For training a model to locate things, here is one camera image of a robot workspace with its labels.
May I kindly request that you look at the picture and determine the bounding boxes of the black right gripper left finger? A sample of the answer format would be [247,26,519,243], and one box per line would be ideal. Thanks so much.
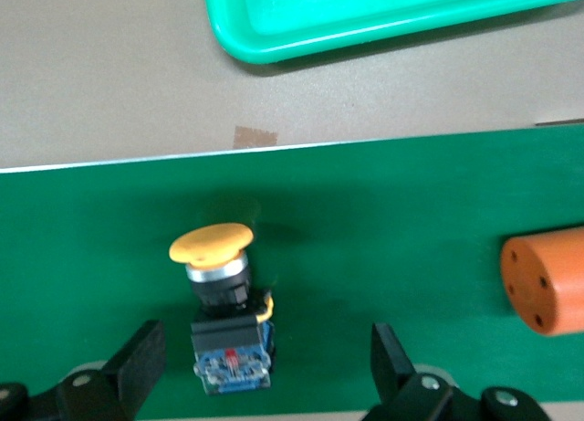
[0,319,167,421]

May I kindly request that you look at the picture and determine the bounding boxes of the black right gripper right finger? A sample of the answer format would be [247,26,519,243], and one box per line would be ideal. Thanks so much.
[362,322,551,421]

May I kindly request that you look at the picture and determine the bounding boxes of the yellow mushroom push button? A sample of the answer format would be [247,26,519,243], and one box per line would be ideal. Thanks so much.
[168,222,277,397]

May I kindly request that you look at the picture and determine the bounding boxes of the orange cylinder printed 4680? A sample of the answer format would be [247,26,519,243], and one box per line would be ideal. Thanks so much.
[499,226,584,338]

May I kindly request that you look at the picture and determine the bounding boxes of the green conveyor belt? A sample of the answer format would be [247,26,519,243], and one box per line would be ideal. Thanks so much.
[0,118,584,416]

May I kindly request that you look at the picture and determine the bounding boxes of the green plastic tray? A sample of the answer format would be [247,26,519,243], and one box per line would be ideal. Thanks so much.
[202,0,584,66]

